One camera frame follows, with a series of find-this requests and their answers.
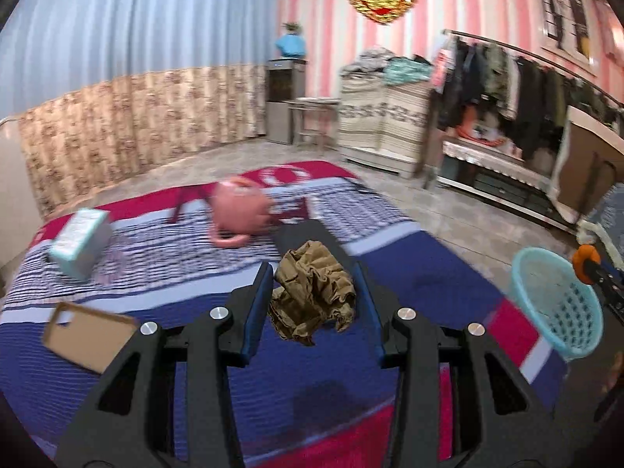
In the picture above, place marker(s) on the red printed box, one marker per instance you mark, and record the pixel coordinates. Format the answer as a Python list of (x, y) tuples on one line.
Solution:
[(487, 131)]

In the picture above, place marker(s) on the brown wooden board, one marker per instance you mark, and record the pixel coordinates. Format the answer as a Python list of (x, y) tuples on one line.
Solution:
[(585, 165)]

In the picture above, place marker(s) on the blue cloth cover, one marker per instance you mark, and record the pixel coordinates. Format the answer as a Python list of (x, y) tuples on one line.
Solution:
[(291, 46)]

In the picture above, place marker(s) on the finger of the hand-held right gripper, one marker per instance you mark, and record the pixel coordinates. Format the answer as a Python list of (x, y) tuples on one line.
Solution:
[(610, 271), (615, 302)]

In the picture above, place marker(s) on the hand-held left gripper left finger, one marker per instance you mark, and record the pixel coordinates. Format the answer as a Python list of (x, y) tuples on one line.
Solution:
[(257, 307)]

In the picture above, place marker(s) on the black TV cabinet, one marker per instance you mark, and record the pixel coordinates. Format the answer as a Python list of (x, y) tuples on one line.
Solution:
[(507, 190)]

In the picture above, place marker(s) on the brown paper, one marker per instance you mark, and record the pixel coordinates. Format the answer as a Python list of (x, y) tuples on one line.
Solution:
[(312, 292)]

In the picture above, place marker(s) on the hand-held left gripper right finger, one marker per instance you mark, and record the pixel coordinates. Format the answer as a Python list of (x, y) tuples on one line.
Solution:
[(371, 317)]

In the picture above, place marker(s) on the small wooden stool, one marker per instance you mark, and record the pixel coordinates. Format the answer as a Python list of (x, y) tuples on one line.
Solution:
[(312, 105)]

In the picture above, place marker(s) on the teal cardboard box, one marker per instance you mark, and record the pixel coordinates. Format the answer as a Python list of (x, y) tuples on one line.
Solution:
[(78, 243)]

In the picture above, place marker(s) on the wall poster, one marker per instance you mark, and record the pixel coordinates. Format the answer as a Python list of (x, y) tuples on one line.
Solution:
[(568, 17)]

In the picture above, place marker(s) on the blue patterned fringed cloth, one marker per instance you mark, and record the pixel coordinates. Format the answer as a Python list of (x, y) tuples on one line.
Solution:
[(607, 214)]

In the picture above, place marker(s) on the metal clothes rack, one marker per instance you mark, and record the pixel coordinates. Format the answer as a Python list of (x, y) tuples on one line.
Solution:
[(536, 56)]

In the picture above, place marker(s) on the white lace cloth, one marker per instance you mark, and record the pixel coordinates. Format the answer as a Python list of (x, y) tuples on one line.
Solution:
[(497, 156)]

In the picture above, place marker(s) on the black rectangular object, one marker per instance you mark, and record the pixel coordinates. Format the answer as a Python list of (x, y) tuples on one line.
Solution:
[(302, 231)]

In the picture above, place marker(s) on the brown cardboard sleeve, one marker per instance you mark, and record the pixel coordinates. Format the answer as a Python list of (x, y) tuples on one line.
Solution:
[(83, 336)]

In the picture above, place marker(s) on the striped red blue blanket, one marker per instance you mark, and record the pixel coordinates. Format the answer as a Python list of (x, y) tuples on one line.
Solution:
[(170, 273)]

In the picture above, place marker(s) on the small potted plant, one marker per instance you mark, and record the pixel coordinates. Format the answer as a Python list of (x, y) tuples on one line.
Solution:
[(291, 28)]

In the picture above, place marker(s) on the white furniture panel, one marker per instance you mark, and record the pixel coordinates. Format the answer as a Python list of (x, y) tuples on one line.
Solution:
[(14, 180)]

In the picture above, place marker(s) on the light blue plastic basket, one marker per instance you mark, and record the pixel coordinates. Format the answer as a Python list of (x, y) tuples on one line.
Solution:
[(551, 302)]

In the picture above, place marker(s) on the row of hanging clothes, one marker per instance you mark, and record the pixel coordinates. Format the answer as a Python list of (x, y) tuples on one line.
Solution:
[(526, 92)]

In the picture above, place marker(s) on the teal plaid cloth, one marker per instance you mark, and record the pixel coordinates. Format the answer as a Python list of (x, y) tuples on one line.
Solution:
[(409, 70)]

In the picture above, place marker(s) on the blue and floral curtain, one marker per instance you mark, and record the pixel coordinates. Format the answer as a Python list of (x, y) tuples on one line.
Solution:
[(122, 73)]

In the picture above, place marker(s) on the orange round object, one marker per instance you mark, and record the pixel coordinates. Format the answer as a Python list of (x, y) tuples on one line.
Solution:
[(585, 261)]

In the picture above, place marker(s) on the grey clothes pile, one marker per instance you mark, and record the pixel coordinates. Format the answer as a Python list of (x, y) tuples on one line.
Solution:
[(365, 63)]

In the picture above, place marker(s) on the grey water dispenser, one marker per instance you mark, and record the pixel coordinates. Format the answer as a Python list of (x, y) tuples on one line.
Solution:
[(282, 107)]

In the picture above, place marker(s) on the pink printed bag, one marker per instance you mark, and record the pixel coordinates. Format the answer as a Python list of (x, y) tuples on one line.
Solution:
[(441, 70)]

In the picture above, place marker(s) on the patterned beige cloth cover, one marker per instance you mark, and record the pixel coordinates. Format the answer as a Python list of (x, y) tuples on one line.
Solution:
[(385, 117)]

